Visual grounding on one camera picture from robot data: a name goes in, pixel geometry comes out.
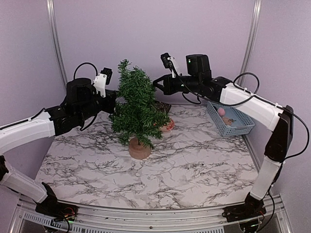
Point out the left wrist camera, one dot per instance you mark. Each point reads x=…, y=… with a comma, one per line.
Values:
x=101, y=80

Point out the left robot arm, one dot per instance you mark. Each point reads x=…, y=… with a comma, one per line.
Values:
x=45, y=124

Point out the small green christmas tree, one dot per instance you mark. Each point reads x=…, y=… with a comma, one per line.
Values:
x=136, y=119

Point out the pink pompom ornament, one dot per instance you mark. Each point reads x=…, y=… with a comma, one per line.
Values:
x=221, y=112

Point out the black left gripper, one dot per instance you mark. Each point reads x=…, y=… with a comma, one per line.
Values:
x=111, y=96

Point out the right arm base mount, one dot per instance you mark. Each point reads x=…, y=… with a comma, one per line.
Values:
x=251, y=207

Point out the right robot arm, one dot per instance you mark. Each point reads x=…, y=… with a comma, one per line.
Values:
x=276, y=119

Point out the orange white patterned bowl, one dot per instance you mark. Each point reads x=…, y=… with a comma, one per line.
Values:
x=167, y=127

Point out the aluminium frame post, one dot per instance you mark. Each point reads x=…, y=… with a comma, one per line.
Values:
x=56, y=44
x=252, y=35

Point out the front aluminium rail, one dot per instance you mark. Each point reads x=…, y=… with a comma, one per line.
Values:
x=96, y=219

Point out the left aluminium frame post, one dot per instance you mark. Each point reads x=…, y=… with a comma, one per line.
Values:
x=56, y=44

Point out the light blue perforated basket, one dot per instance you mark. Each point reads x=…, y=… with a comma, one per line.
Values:
x=243, y=123

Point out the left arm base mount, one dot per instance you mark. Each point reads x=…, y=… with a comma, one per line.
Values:
x=52, y=207

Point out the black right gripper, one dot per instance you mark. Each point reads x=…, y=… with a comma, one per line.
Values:
x=168, y=88

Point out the right aluminium frame post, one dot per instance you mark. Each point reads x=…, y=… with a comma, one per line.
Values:
x=252, y=35

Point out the beige fabric ornament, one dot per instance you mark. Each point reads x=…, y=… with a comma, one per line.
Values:
x=228, y=121

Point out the black floral square plate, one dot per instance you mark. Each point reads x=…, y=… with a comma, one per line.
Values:
x=162, y=106

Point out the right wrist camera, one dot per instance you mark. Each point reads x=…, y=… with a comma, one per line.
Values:
x=170, y=63

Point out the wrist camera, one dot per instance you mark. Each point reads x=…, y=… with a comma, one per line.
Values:
x=170, y=63
x=101, y=80

